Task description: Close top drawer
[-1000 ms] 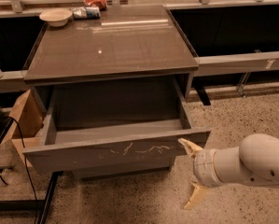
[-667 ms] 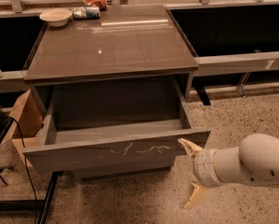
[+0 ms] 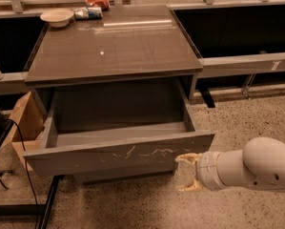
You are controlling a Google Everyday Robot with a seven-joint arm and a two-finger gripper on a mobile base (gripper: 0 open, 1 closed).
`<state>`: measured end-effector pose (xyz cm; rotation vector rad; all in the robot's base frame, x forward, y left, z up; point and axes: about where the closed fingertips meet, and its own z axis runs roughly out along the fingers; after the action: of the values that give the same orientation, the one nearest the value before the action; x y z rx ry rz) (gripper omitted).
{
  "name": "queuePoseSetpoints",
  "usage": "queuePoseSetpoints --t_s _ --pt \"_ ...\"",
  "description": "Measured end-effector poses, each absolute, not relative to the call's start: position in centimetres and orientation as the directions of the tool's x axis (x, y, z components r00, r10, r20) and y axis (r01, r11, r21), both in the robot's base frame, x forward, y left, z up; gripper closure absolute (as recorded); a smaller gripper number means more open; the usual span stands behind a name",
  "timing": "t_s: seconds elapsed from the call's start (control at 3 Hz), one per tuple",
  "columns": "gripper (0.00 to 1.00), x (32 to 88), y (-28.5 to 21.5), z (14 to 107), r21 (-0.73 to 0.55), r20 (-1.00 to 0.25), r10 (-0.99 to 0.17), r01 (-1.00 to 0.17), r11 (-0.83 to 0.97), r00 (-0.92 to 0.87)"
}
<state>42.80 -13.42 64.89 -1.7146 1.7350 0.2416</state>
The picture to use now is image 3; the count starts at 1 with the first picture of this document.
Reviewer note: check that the grey drawer cabinet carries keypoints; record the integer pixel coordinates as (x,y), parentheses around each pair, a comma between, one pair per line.
(128,43)

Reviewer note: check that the grey top drawer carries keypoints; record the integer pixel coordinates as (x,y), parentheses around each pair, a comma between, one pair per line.
(142,123)

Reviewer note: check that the grey bottom drawer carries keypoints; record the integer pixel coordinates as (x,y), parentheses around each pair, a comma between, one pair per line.
(120,174)

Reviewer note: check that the red snack bag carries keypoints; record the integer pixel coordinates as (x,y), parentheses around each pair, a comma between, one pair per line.
(102,4)

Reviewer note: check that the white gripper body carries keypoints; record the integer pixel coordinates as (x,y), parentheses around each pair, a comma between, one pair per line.
(206,170)

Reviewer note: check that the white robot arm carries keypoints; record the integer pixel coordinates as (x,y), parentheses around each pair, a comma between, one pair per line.
(260,165)

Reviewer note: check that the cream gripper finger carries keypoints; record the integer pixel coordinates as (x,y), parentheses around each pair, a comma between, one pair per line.
(196,186)
(190,158)

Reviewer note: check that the grey drawer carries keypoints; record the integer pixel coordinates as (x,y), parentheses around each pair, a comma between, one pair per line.
(142,123)
(120,174)

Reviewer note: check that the white bowl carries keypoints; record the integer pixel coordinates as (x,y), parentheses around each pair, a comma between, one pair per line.
(57,18)

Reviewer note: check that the grey metal rail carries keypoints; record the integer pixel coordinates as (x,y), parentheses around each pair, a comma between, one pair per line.
(18,83)

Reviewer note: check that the black table frame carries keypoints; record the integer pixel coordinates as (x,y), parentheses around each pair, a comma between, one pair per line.
(42,211)

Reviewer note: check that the cardboard box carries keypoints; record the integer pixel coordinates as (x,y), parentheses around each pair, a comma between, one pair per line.
(29,124)

